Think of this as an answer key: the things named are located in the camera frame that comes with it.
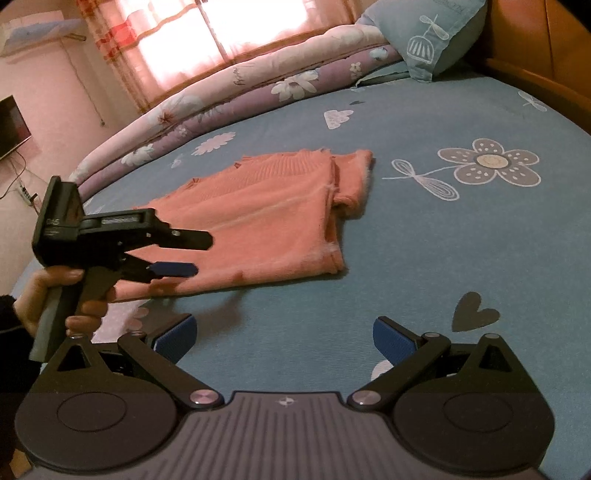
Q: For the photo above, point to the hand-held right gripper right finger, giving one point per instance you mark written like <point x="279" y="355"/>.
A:
<point x="392" y="339"/>

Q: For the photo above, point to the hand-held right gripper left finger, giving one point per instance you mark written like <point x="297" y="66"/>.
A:
<point x="178" y="334"/>

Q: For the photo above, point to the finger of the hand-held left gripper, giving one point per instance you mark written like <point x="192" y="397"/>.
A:
<point x="175" y="270"/>
<point x="194" y="239"/>

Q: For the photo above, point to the orange striped knit sweater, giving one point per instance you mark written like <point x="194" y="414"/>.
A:
<point x="258" y="217"/>

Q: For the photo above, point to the person's left hand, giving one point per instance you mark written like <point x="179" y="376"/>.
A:
<point x="32" y="300"/>

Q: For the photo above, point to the white power strip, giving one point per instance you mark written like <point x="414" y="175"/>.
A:
<point x="27" y="194"/>

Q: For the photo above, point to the black television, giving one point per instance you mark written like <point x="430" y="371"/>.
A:
<point x="11" y="127"/>

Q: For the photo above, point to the pink checked curtain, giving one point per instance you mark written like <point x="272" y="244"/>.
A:
<point x="111" y="46"/>

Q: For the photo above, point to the folded pink purple floral quilt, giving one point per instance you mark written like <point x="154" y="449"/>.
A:
<point x="277" y="60"/>

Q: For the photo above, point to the white air conditioner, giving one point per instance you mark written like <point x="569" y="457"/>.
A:
<point x="32" y="32"/>

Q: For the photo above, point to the flat blue pillow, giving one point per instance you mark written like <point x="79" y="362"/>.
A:
<point x="383" y="74"/>

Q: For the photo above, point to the blue printed pillow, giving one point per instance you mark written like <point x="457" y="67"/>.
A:
<point x="415" y="27"/>

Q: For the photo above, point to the wooden headboard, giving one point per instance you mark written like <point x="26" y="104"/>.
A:
<point x="545" y="37"/>

